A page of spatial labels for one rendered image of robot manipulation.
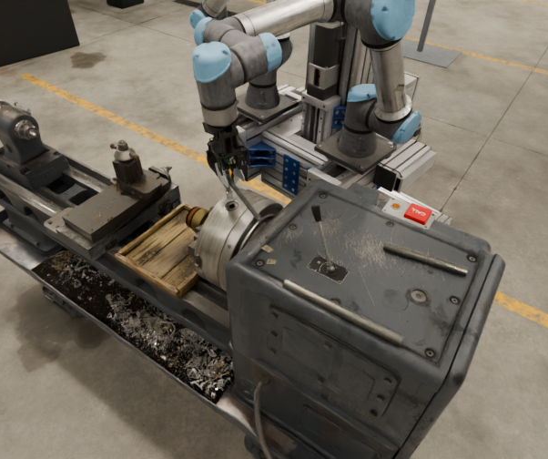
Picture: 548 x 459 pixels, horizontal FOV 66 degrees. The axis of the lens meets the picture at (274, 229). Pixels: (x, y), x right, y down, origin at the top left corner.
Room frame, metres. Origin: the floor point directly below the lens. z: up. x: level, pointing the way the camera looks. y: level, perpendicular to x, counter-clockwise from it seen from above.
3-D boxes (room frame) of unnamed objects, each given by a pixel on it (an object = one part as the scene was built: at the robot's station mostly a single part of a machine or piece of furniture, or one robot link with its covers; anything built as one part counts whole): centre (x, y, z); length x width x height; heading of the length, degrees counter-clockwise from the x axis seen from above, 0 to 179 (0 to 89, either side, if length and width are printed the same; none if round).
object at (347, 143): (1.36, -0.30, 1.21); 0.15 x 0.15 x 0.10
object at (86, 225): (1.26, 0.60, 0.95); 0.43 x 0.17 x 0.05; 147
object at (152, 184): (1.30, 0.54, 0.99); 0.20 x 0.10 x 0.05; 57
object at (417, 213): (0.87, -0.39, 1.26); 0.06 x 0.06 x 0.02; 57
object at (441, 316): (0.72, -0.24, 1.06); 0.59 x 0.48 x 0.39; 57
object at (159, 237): (1.08, 0.34, 0.89); 0.36 x 0.30 x 0.04; 147
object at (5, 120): (1.57, 1.12, 1.01); 0.30 x 0.20 x 0.29; 57
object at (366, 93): (1.35, -0.30, 1.33); 0.13 x 0.12 x 0.14; 41
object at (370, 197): (0.96, -0.25, 1.24); 0.09 x 0.08 x 0.03; 57
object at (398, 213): (0.88, -0.37, 1.23); 0.13 x 0.08 x 0.05; 57
